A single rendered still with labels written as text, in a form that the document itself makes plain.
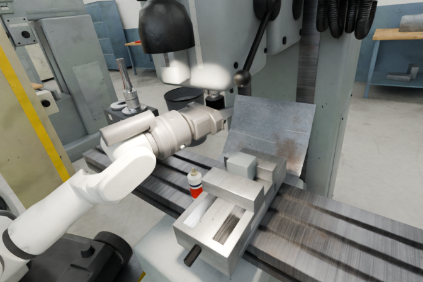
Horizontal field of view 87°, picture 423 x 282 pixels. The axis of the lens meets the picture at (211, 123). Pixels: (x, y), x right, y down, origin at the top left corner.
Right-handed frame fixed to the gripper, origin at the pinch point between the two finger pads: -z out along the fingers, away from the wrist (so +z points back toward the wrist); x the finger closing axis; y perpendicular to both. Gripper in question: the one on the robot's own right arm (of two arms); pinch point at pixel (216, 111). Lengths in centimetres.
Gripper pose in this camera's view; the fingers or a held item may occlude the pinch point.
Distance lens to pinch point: 55.4
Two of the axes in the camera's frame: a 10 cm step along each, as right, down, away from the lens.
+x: -6.4, -3.0, 7.1
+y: 1.1, 8.7, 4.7
